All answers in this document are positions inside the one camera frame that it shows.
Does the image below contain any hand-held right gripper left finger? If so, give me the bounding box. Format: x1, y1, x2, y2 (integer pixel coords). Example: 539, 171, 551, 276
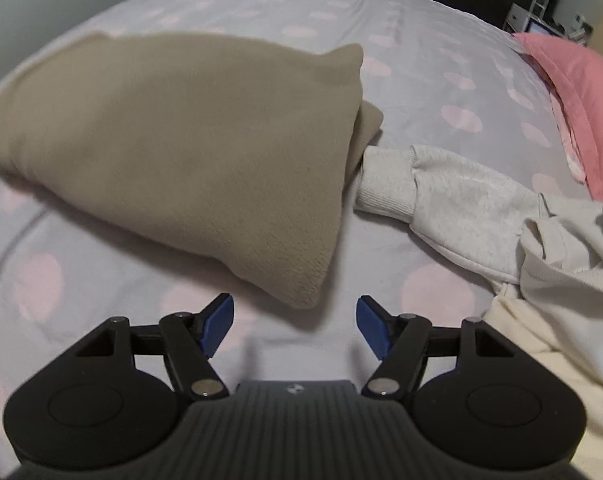
74, 292, 235, 402

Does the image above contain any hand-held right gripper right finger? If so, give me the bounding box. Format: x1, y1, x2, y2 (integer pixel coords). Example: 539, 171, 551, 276
356, 294, 521, 402

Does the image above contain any taupe fleece garment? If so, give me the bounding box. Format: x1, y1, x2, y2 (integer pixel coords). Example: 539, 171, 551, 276
0, 31, 385, 310

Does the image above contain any cream garment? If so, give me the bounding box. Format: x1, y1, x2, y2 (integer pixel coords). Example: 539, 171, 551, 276
481, 282, 603, 480

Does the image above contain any white sweatshirt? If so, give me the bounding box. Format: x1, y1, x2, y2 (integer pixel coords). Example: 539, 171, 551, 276
354, 144, 603, 401

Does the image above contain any bed with polka dot sheet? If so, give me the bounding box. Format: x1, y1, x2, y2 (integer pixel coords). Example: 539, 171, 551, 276
0, 0, 603, 461

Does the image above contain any pink patterned pillow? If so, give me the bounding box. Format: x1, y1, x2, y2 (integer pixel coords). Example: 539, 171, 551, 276
519, 50, 589, 183

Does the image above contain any white nightstand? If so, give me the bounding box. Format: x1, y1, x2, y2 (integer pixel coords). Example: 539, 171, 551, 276
503, 2, 595, 46

